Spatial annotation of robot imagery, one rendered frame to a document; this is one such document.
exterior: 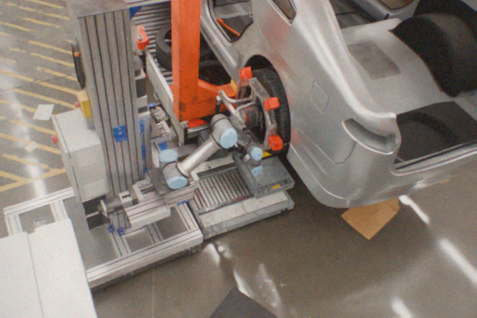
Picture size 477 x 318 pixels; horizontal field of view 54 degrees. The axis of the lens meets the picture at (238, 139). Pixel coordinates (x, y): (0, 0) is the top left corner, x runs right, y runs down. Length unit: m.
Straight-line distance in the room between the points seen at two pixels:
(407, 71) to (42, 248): 3.79
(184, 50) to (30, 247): 3.02
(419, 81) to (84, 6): 2.75
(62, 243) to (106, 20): 1.95
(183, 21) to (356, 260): 2.27
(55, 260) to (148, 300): 3.10
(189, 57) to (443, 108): 2.04
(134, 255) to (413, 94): 2.50
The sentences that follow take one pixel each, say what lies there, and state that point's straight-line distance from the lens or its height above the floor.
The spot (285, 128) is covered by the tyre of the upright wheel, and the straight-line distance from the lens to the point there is 3.34.
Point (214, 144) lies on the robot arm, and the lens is 2.80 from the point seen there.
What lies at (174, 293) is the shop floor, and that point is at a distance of 3.61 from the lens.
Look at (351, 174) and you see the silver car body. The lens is 2.88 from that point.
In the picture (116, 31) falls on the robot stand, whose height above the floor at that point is 1.91.
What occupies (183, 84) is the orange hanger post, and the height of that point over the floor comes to 0.92.
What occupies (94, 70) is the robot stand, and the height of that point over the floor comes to 1.70.
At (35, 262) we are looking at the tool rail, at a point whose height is 2.81.
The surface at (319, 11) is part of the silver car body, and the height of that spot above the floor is 1.81.
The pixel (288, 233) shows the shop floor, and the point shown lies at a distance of 3.95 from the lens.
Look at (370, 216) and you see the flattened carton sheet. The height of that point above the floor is 0.01.
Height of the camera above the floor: 3.25
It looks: 46 degrees down
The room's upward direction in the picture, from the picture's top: 7 degrees clockwise
